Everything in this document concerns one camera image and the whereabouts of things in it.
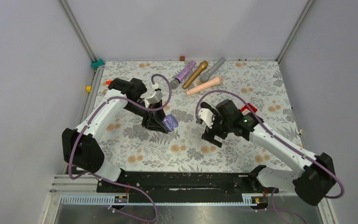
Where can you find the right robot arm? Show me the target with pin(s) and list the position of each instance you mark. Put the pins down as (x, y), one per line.
(310, 175)

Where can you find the red plastic box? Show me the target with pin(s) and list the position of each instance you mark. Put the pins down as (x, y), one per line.
(248, 107)

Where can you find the purple glitter microphone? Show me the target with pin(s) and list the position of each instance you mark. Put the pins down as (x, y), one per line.
(182, 74)

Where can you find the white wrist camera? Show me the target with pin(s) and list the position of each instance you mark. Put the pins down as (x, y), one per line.
(206, 116)
(153, 95)

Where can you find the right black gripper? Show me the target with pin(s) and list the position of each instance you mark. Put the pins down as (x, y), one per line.
(209, 134)

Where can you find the teal corner clamp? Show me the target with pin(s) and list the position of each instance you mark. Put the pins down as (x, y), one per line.
(98, 63)

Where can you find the floral patterned table mat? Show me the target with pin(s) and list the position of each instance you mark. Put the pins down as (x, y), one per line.
(127, 144)

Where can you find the gold microphone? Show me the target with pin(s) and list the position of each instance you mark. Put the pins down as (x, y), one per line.
(202, 66)

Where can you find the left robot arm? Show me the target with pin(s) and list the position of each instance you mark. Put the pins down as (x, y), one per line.
(81, 146)

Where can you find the grey microphone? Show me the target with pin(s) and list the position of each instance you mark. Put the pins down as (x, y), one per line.
(206, 75)

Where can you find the pink microphone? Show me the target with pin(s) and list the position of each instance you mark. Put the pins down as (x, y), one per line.
(215, 81)

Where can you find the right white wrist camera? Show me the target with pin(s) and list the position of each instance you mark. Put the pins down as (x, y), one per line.
(206, 116)

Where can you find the blue-grey earbud case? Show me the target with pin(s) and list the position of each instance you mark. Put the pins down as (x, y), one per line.
(170, 122)

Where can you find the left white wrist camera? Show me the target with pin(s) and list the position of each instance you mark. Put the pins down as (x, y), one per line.
(153, 95)

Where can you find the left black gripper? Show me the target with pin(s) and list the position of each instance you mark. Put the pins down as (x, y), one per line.
(153, 119)

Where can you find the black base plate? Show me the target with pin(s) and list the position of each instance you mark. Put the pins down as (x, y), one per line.
(179, 187)

